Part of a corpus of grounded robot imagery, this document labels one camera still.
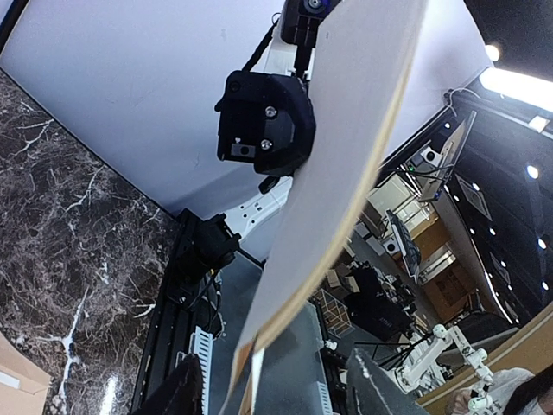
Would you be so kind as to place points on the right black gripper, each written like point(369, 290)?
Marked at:
point(266, 120)

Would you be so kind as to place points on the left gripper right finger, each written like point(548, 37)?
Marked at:
point(370, 391)

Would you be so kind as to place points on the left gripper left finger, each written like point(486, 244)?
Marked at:
point(179, 394)

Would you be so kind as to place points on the brown paper envelope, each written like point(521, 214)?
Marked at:
point(24, 386)

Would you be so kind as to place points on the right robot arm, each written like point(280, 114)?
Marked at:
point(207, 246)

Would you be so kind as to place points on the bright ceiling light panel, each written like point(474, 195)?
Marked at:
point(526, 88)

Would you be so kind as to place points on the white slotted cable duct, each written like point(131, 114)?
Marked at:
point(201, 345)

